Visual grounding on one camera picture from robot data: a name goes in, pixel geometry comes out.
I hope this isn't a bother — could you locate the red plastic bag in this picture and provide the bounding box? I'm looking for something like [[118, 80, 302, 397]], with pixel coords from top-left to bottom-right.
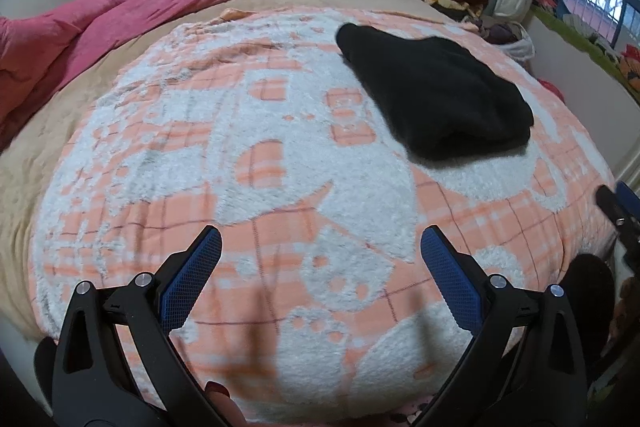
[[542, 79, 566, 104]]

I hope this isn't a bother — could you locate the white plastic bag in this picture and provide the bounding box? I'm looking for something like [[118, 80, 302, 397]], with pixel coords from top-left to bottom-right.
[[475, 19, 536, 60]]

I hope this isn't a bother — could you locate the green sill cloth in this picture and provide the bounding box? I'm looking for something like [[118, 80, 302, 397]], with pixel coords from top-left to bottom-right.
[[530, 2, 640, 105]]

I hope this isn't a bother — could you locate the beige bed sheet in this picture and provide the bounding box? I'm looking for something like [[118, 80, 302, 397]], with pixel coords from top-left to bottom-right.
[[0, 0, 241, 338]]

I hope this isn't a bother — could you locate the pink quilt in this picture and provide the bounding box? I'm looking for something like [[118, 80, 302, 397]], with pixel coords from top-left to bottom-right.
[[0, 0, 246, 152]]

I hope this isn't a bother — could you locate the person's left hand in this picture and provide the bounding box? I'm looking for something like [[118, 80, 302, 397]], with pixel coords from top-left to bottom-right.
[[204, 382, 249, 427]]

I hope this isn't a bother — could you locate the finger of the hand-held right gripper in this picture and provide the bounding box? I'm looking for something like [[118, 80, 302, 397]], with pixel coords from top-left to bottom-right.
[[616, 180, 640, 212], [596, 184, 640, 253]]

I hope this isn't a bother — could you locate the black sweater with orange cuffs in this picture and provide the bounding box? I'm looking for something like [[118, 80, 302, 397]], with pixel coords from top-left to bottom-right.
[[335, 23, 535, 160]]

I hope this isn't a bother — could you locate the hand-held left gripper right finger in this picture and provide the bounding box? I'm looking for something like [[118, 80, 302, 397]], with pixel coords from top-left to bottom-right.
[[420, 226, 589, 427]]

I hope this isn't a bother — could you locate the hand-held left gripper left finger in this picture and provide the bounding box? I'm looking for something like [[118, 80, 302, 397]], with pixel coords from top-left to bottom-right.
[[50, 226, 223, 427]]

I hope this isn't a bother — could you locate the peach plaid fleece blanket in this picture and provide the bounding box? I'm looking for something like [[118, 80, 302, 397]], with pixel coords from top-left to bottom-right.
[[27, 4, 618, 423]]

